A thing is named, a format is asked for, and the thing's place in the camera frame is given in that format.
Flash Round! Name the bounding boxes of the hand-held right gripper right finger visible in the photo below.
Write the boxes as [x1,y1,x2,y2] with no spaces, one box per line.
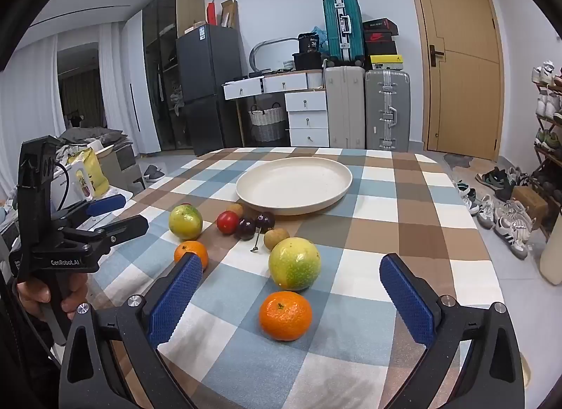
[380,253,526,409]

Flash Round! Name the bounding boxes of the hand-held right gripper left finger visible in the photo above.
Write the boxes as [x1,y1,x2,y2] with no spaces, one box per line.
[59,253,205,409]

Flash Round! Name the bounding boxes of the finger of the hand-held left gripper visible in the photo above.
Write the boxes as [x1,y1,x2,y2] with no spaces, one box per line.
[55,195,126,229]
[61,215,150,257]

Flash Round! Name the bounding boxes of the orange mandarin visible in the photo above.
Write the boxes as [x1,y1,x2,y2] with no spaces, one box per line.
[174,240,209,270]
[259,291,313,342]

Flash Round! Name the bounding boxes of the green yellow passion fruit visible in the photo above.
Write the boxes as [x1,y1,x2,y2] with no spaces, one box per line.
[169,204,204,241]
[268,237,322,292]

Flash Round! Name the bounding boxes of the dark cherry with stem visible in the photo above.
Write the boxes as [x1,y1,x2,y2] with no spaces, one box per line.
[237,218,261,254]

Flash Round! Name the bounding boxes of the cream round plate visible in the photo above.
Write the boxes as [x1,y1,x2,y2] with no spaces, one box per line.
[236,156,353,216]

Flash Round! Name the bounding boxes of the person's left hand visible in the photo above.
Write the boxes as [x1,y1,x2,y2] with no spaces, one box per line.
[13,273,89,322]

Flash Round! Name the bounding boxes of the white appliance box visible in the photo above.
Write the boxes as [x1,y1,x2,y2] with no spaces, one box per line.
[48,167,89,212]

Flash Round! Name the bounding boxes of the yellow plastic bag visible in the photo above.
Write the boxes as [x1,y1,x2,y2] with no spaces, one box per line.
[68,148,110,199]

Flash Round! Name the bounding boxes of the grey slippers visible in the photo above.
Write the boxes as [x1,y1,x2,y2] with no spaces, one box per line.
[143,164,168,183]

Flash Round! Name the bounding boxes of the grey clothes pile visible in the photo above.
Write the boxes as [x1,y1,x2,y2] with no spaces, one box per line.
[57,127,129,151]

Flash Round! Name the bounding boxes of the checked tablecloth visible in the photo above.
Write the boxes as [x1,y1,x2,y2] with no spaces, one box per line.
[88,147,505,409]

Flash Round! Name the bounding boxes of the white curtain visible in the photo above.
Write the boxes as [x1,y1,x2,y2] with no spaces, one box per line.
[0,33,64,203]
[97,22,132,146]

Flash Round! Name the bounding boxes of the white wardrobe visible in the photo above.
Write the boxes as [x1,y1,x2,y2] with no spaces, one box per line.
[120,9,161,155]

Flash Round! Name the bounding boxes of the pile of sneakers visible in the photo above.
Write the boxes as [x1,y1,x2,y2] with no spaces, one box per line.
[454,165,545,260]

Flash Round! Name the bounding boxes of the patterned door mat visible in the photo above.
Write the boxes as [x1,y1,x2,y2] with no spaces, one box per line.
[443,152,472,170]

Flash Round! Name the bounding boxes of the dark glass door wardrobe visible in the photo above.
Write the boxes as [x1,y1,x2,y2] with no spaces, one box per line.
[143,0,205,152]

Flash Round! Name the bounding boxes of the brown cardboard box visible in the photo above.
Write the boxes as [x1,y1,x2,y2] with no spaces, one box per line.
[511,185,549,219]

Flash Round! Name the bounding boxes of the black refrigerator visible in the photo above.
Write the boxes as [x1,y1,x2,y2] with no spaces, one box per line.
[176,24,243,157]

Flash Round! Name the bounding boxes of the woven laundry basket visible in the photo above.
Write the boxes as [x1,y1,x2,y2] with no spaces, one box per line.
[249,102,287,143]

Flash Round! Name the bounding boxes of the silver suitcase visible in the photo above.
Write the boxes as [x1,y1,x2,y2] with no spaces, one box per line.
[364,69,411,151]

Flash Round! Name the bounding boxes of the wooden shoe rack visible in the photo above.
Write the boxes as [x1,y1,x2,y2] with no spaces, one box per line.
[531,62,562,238]

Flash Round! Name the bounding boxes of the white drawer desk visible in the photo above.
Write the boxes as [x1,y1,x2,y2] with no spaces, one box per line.
[223,72,330,147]

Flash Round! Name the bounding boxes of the beige suitcase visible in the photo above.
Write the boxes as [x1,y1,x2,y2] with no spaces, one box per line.
[324,65,366,149]

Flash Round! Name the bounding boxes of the wooden door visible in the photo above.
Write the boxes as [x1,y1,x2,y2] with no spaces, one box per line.
[401,0,505,161]

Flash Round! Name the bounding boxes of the flattened cardboard pieces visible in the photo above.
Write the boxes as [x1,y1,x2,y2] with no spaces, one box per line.
[220,0,239,30]

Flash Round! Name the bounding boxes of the yellow black shoe box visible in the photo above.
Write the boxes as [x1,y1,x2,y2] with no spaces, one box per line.
[369,54,404,71]

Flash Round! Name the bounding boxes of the black labelled bucket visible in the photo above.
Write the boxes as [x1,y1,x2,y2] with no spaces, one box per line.
[298,32,323,55]

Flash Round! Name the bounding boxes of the teal suitcase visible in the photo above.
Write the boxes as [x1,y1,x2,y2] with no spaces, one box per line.
[322,0,366,63]

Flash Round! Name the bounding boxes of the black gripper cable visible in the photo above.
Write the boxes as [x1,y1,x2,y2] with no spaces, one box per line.
[53,162,70,213]

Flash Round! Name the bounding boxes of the oval metal frame mirror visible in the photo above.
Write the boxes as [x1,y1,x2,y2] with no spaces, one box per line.
[249,37,299,73]

